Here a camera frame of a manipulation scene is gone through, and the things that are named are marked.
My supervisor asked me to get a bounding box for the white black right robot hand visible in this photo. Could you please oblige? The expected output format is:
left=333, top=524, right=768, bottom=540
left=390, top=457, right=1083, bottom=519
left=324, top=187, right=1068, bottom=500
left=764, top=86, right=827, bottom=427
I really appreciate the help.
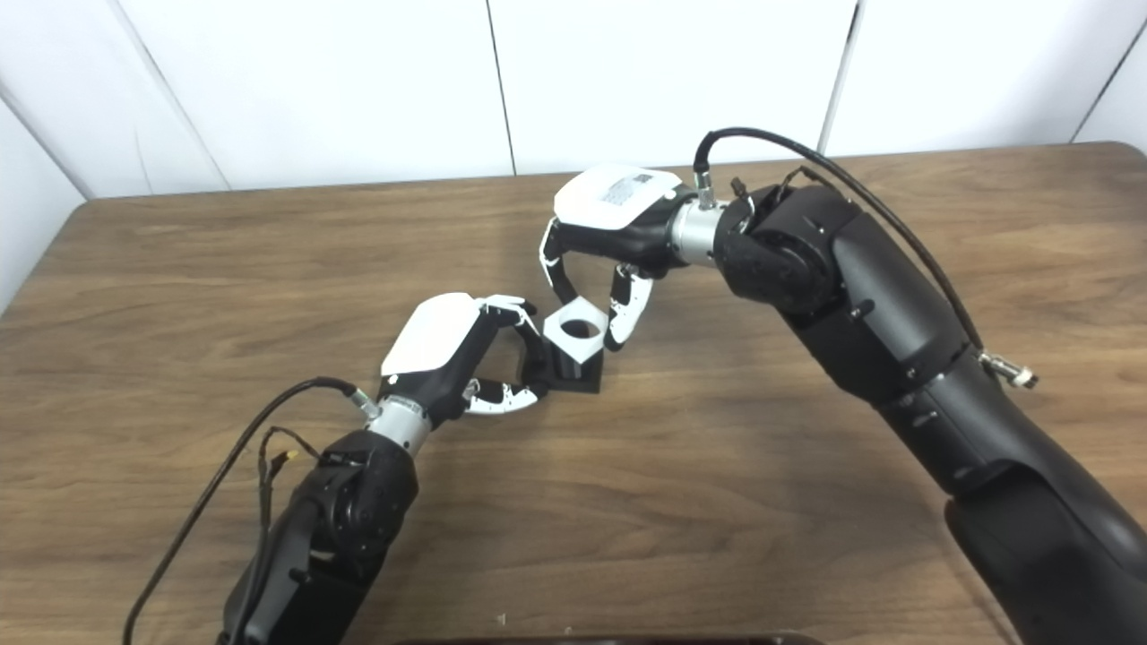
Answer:
left=539, top=164, right=695, bottom=353

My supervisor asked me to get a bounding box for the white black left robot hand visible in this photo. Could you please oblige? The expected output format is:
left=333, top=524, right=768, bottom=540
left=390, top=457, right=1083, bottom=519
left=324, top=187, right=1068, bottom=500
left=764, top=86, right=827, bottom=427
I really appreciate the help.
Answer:
left=376, top=292, right=552, bottom=429

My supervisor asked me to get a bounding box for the white square piece with hole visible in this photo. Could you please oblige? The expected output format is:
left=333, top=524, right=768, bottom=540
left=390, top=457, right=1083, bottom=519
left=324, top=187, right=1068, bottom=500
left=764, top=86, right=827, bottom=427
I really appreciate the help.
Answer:
left=542, top=299, right=608, bottom=363

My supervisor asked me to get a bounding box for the black peg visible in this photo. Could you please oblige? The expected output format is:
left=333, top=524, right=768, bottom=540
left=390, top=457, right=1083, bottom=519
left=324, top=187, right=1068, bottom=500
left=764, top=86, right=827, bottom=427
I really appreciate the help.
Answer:
left=529, top=336, right=603, bottom=396

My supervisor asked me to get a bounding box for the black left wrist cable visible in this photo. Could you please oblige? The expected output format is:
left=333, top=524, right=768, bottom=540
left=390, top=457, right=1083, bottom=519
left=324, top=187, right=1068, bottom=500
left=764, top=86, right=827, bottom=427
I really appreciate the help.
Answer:
left=121, top=376, right=382, bottom=645

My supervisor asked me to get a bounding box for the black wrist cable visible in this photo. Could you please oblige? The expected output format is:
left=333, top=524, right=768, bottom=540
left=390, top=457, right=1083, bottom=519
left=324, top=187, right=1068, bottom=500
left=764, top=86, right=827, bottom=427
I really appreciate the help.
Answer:
left=121, top=376, right=382, bottom=645
left=692, top=126, right=1040, bottom=391

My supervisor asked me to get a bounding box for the thin right arm wire bundle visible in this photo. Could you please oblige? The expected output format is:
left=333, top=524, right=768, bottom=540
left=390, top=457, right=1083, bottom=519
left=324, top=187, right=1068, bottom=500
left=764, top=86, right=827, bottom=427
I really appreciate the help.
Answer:
left=730, top=166, right=807, bottom=207

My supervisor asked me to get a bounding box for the thin arm wire bundle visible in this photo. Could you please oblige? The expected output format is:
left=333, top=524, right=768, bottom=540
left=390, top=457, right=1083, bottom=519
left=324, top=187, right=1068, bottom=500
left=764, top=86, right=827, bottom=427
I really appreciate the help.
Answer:
left=730, top=166, right=807, bottom=207
left=255, top=426, right=323, bottom=538

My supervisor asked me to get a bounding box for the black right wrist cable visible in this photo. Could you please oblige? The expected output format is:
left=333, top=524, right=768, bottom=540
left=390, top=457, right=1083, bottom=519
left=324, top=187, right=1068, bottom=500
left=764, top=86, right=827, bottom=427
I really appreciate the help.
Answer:
left=692, top=126, right=1040, bottom=391

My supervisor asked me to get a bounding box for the thin left arm wire bundle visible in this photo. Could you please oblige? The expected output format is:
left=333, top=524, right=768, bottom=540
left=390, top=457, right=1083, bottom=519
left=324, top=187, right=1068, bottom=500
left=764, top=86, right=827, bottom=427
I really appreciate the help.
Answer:
left=255, top=426, right=323, bottom=538

